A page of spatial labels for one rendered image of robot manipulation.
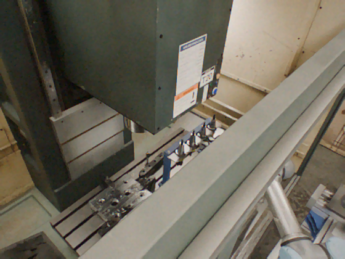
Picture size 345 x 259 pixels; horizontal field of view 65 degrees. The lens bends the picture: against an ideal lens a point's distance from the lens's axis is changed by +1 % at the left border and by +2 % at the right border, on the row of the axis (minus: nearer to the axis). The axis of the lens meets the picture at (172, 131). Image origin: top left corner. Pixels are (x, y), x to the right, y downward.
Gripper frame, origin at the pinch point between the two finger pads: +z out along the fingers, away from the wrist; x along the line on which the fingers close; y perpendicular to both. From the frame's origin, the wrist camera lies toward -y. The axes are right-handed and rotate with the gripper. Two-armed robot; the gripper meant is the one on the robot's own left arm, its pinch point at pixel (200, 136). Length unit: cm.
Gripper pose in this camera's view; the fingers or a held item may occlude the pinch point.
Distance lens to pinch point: 175.9
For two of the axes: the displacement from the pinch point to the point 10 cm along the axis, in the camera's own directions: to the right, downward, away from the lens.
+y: -0.8, 7.4, 6.7
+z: -7.5, -4.8, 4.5
